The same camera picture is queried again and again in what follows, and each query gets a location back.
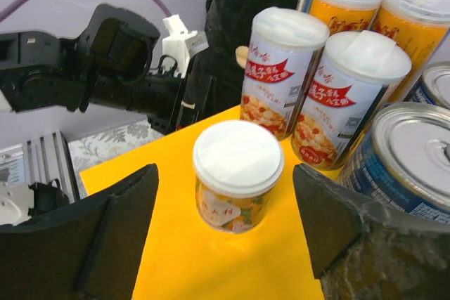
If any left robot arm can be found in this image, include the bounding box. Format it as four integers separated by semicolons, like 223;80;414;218
1;4;208;135

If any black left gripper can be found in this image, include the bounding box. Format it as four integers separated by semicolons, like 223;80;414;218
84;70;214;135

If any floral patterned table mat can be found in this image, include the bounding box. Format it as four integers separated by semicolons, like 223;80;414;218
69;119;164;198

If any black floral plush pillow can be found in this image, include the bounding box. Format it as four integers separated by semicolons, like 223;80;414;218
184;0;297;120

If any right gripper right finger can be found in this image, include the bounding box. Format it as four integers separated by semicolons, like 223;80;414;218
292;164;449;299

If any red white lidded can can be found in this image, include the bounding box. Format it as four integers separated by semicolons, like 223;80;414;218
240;7;330;140

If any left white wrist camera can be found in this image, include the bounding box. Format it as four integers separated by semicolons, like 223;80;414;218
162;14;209;79

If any aluminium frame rail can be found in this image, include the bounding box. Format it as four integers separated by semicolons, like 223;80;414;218
1;131;86;202

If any blue round tin can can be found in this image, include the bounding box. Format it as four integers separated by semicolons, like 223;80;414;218
405;61;450;109

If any dark round tin can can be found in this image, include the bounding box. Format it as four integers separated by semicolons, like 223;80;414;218
338;102;449;223

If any grey lidded small can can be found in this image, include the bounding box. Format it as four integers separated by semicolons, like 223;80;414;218
193;120;285;233

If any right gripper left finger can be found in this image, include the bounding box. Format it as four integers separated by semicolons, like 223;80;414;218
1;164;158;299

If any orange lidded front can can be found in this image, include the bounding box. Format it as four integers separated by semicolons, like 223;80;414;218
371;0;449;104

